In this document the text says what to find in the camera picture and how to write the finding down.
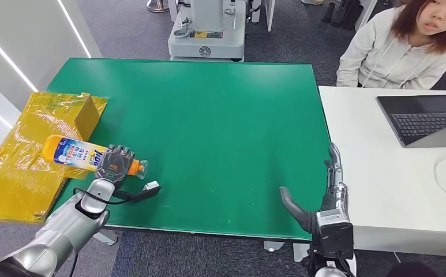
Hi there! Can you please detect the yellow film wrapped box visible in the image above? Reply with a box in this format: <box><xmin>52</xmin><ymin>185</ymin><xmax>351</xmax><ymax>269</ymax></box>
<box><xmin>0</xmin><ymin>92</ymin><xmax>109</xmax><ymax>223</ymax></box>

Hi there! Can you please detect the orange detergent bottle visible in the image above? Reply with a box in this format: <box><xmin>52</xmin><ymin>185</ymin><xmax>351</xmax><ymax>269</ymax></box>
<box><xmin>41</xmin><ymin>134</ymin><xmax>148</xmax><ymax>181</ymax></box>

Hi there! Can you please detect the black chair base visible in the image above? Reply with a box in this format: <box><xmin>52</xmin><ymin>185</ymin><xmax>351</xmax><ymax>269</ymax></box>
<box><xmin>320</xmin><ymin>0</ymin><xmax>364</xmax><ymax>31</ymax></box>

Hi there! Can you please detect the round metal stand base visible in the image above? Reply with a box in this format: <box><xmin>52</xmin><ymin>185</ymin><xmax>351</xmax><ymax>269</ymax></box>
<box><xmin>147</xmin><ymin>0</ymin><xmax>170</xmax><ymax>14</ymax></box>

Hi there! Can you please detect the dark grey laptop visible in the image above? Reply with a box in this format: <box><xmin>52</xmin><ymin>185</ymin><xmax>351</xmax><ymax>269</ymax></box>
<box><xmin>375</xmin><ymin>93</ymin><xmax>446</xmax><ymax>149</ymax></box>

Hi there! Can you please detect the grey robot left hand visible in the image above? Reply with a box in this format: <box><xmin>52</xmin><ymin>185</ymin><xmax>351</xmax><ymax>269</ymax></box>
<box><xmin>94</xmin><ymin>144</ymin><xmax>136</xmax><ymax>184</ymax></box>

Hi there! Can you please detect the green top table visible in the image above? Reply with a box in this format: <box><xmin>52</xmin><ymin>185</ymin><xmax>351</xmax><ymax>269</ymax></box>
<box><xmin>46</xmin><ymin>57</ymin><xmax>332</xmax><ymax>242</ymax></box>

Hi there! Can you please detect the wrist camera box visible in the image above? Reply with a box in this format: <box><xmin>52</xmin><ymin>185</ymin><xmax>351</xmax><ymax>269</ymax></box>
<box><xmin>111</xmin><ymin>181</ymin><xmax>162</xmax><ymax>201</ymax></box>
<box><xmin>315</xmin><ymin>208</ymin><xmax>355</xmax><ymax>261</ymax></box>

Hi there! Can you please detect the white furniture leg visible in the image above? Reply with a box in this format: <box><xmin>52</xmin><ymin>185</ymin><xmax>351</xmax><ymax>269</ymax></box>
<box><xmin>264</xmin><ymin>0</ymin><xmax>276</xmax><ymax>33</ymax></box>

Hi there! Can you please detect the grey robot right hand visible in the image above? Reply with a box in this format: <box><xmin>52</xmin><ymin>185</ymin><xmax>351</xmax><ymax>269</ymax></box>
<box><xmin>279</xmin><ymin>142</ymin><xmax>349</xmax><ymax>235</ymax></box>

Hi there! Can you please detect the white desk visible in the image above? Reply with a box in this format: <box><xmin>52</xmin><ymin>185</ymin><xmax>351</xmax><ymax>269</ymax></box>
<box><xmin>318</xmin><ymin>85</ymin><xmax>446</xmax><ymax>257</ymax></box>

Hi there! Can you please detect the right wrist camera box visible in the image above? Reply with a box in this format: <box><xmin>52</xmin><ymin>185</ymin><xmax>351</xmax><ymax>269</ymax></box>
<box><xmin>315</xmin><ymin>208</ymin><xmax>355</xmax><ymax>261</ymax></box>

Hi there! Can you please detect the person in pale hooded top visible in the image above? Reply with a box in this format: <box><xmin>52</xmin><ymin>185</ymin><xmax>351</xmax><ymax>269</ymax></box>
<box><xmin>336</xmin><ymin>0</ymin><xmax>446</xmax><ymax>91</ymax></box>

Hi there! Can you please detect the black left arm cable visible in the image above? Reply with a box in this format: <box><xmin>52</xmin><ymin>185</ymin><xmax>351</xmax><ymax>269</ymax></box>
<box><xmin>72</xmin><ymin>186</ymin><xmax>132</xmax><ymax>206</ymax></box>

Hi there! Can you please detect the grey table foot plate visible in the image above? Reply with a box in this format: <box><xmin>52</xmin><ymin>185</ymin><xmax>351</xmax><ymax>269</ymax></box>
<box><xmin>263</xmin><ymin>241</ymin><xmax>284</xmax><ymax>253</ymax></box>
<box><xmin>293</xmin><ymin>242</ymin><xmax>312</xmax><ymax>263</ymax></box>

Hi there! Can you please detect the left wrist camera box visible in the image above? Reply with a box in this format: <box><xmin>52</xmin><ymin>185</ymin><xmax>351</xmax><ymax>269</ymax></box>
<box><xmin>111</xmin><ymin>181</ymin><xmax>162</xmax><ymax>201</ymax></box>

